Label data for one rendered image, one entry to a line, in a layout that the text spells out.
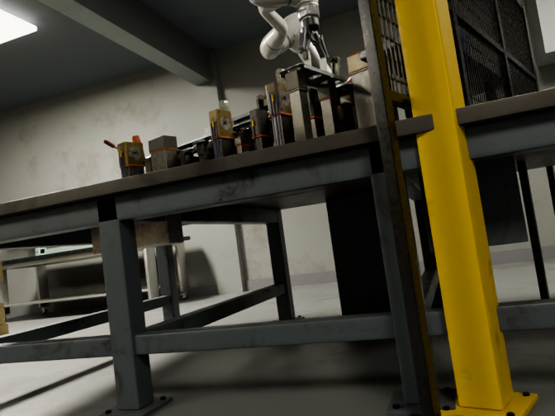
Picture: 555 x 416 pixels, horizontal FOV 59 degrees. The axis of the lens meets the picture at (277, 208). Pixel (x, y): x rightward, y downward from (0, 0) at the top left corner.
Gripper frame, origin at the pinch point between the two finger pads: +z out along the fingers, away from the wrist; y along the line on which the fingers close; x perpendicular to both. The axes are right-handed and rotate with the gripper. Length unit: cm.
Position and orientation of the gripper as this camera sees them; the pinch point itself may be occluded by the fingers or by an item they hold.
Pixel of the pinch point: (315, 67)
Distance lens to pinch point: 208.5
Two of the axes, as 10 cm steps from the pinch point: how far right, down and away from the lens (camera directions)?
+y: -6.3, 0.2, -7.7
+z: 1.3, 9.9, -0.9
